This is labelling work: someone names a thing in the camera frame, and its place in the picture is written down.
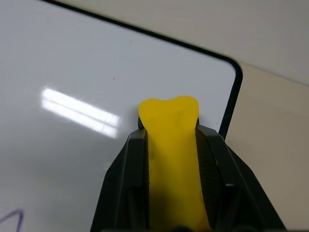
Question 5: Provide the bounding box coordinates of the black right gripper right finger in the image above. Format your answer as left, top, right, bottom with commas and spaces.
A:
195, 123, 286, 232

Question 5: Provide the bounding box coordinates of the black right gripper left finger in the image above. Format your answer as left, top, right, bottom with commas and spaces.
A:
89, 128, 152, 232

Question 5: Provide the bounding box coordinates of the yellow whiteboard eraser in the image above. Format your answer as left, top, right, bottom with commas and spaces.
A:
138, 95, 211, 232

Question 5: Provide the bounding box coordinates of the black-framed whiteboard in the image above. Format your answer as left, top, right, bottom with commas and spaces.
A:
0, 0, 243, 232

